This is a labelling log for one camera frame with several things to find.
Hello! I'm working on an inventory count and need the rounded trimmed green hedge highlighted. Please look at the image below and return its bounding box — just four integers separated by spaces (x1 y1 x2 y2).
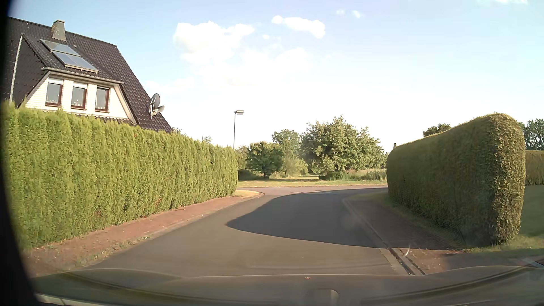
386 112 527 247

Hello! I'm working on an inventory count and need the car's own bonnet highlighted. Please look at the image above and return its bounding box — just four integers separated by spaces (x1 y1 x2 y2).
31 265 544 306

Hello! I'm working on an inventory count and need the group of green trees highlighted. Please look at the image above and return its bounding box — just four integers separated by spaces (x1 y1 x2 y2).
236 115 388 181

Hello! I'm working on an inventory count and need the grey asphalt road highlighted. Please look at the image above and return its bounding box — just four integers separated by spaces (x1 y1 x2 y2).
83 185 409 278

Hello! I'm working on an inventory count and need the red brick pavement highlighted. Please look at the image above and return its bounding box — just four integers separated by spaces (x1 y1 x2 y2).
343 193 544 275
23 190 264 278

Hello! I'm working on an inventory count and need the grey lamp post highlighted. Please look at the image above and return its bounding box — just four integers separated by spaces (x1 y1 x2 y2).
232 110 245 150

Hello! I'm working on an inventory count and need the white house with dark roof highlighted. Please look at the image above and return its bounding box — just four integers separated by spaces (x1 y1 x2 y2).
0 17 174 133

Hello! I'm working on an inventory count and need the low trimmed green hedge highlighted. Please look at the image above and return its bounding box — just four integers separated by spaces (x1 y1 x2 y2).
524 150 544 186

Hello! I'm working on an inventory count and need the green lawn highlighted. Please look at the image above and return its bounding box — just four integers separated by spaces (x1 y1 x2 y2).
467 184 544 254

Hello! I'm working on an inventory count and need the grass verge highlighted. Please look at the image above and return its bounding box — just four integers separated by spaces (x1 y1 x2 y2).
237 175 388 188

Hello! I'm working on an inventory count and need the tall green conifer hedge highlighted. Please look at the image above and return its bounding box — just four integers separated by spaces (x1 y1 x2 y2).
0 102 239 251

